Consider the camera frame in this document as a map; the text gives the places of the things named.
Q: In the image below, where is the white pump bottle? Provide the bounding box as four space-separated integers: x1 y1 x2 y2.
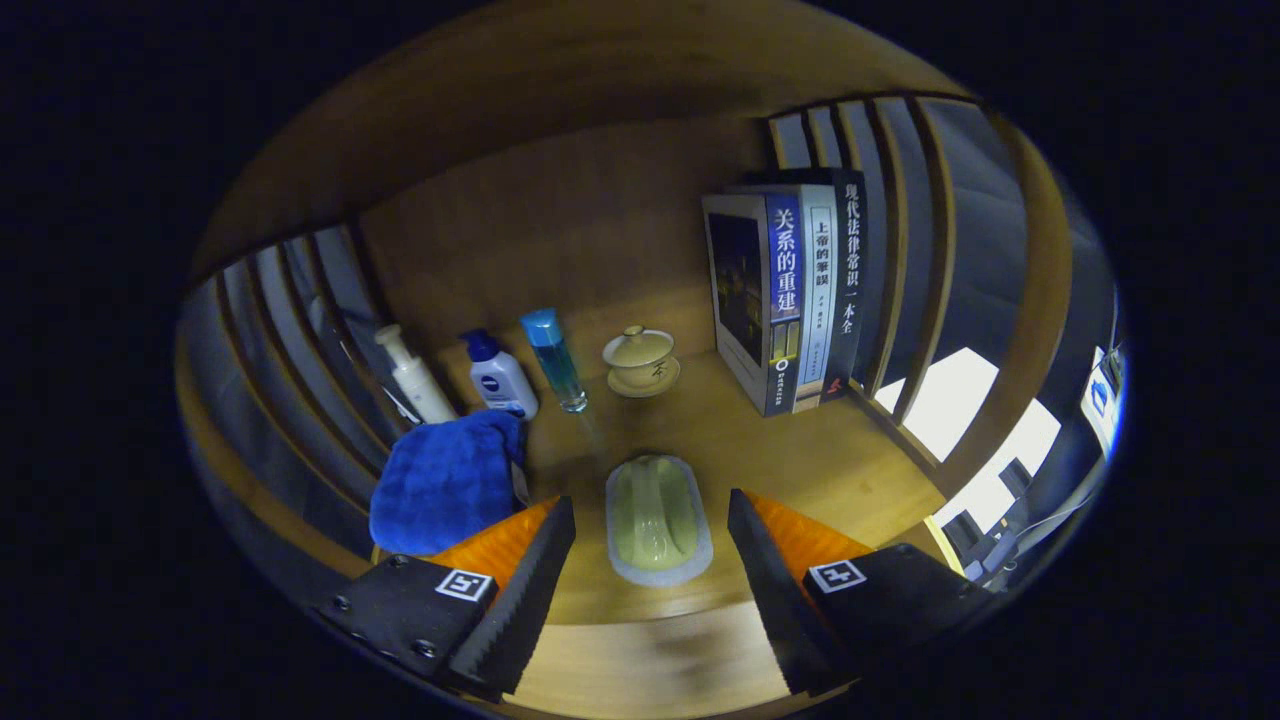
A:
373 323 459 425

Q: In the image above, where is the pale spine book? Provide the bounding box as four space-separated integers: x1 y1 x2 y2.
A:
795 185 839 413

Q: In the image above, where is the teal clear bottle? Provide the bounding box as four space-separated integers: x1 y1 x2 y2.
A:
519 308 589 414

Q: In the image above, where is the wooden cabinet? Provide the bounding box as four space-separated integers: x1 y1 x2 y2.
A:
175 0 1076 601

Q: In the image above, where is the blue spine book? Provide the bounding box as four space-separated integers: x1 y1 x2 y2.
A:
702 193 804 418

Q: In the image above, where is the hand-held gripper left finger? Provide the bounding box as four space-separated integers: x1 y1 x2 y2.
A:
310 495 578 701

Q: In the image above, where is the blue towel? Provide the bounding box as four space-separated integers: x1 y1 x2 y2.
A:
369 410 528 557

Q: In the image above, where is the white box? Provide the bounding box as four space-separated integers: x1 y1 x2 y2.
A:
875 347 1061 576

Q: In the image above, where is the wooden countertop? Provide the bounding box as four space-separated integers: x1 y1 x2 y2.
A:
370 290 951 626

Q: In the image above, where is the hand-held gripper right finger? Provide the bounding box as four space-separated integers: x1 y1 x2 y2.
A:
727 488 996 698

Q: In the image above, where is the white lotion bottle blue cap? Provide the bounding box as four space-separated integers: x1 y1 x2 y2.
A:
459 329 540 421

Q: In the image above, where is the white side desk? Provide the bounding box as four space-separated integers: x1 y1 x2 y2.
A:
1080 345 1126 461

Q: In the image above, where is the green handled scrub brush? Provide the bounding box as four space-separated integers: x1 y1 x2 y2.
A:
605 455 714 588

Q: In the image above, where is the black spine book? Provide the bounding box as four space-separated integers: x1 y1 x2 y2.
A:
820 168 869 404

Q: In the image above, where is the beige lidded teacup with saucer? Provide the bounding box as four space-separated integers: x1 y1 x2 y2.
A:
602 325 682 399

